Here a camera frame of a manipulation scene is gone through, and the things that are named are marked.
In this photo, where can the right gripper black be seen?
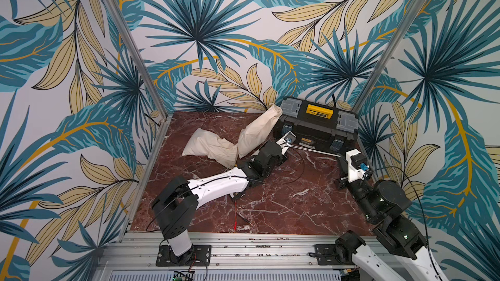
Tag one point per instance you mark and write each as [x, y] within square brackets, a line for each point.
[343, 162]

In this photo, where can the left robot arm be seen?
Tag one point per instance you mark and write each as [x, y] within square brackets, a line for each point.
[174, 208]

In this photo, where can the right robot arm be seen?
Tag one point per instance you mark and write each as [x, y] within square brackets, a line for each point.
[383, 205]

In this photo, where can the rear cream cloth bag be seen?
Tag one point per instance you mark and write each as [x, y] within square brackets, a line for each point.
[257, 131]

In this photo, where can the flat cream cloth bag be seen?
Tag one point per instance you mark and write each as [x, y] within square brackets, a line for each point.
[207, 143]

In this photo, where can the black yellow toolbox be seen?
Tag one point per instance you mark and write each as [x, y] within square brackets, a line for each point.
[318, 127]

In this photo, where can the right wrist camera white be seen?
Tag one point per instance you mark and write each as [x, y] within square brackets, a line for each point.
[358, 168]

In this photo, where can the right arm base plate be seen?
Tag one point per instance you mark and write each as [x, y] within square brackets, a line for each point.
[330, 254]

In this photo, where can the red black wire leads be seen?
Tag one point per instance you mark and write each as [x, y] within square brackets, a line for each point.
[237, 216]

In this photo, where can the aluminium front rail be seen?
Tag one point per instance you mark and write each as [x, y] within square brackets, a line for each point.
[233, 257]

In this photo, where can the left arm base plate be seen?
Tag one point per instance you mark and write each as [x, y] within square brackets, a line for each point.
[197, 256]

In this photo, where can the right aluminium corner post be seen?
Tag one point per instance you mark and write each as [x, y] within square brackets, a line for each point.
[401, 21]

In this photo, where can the aluminium corner post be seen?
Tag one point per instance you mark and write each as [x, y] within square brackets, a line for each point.
[401, 21]
[123, 30]

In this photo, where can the left aluminium corner post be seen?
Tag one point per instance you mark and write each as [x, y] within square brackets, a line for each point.
[123, 30]

